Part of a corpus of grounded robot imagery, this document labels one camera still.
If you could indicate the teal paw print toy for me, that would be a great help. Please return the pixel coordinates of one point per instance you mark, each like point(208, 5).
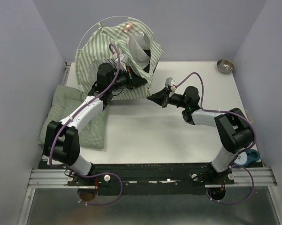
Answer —
point(247, 157)

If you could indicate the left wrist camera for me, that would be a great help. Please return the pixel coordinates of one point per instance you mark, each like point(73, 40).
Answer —
point(124, 58)

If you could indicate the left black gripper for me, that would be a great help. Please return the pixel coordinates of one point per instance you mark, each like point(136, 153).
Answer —
point(133, 81)

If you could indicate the green striped pet tent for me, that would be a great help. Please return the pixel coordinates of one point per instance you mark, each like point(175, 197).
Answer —
point(137, 46)

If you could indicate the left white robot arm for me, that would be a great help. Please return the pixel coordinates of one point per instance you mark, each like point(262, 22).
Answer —
point(62, 138)

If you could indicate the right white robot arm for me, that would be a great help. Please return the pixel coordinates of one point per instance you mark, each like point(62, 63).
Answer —
point(235, 133)

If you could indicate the green checkered cushion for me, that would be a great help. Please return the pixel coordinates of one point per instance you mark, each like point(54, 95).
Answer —
point(65, 101)

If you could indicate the steel pet bowl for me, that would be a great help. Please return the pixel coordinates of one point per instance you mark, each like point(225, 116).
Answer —
point(225, 66)

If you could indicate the black mounting rail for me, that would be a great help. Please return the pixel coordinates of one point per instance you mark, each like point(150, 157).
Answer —
point(153, 179)

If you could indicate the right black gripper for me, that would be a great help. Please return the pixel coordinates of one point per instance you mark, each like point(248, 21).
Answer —
point(159, 97)

